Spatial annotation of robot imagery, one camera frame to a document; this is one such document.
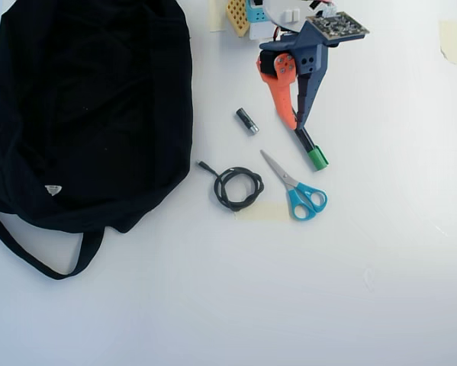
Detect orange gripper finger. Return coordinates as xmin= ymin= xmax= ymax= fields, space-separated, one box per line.
xmin=255 ymin=52 xmax=300 ymax=131

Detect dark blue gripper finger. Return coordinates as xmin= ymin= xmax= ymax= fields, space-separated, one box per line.
xmin=292 ymin=75 xmax=321 ymax=129

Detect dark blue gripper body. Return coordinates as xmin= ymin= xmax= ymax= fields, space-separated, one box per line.
xmin=258 ymin=21 xmax=330 ymax=83

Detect black fabric bag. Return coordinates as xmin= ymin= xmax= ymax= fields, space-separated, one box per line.
xmin=0 ymin=0 xmax=195 ymax=281

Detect black AA battery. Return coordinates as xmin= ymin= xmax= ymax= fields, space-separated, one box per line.
xmin=235 ymin=108 xmax=259 ymax=136

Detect black marker green cap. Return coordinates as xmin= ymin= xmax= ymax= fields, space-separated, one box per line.
xmin=294 ymin=127 xmax=330 ymax=172

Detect beige masking tape strip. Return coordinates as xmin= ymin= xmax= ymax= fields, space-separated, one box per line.
xmin=208 ymin=0 xmax=229 ymax=32
xmin=233 ymin=201 xmax=290 ymax=222
xmin=437 ymin=19 xmax=457 ymax=65

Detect bare camera circuit board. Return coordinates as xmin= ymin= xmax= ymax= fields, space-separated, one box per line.
xmin=306 ymin=11 xmax=371 ymax=42

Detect blue handled scissors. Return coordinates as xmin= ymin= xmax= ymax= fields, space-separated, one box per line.
xmin=259 ymin=149 xmax=328 ymax=222

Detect coiled black USB cable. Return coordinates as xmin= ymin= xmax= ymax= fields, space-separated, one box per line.
xmin=195 ymin=159 xmax=266 ymax=213

